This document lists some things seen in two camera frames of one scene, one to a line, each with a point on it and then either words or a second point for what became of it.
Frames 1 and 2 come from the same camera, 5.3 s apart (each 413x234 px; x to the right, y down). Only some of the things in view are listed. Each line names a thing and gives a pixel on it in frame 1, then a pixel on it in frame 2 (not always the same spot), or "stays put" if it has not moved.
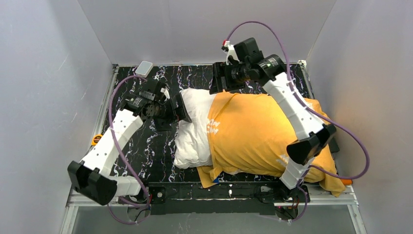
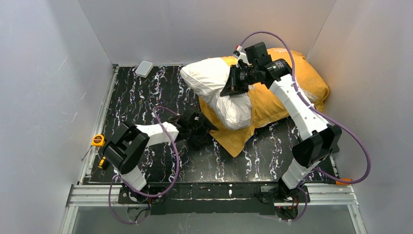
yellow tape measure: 96,139 stays put
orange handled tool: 347,182 stays put
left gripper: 178,107 to 196,126
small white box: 144,68 stays put
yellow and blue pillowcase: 246,132 to 267,105
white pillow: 192,147 to 208,76
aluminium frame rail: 75,198 stays put
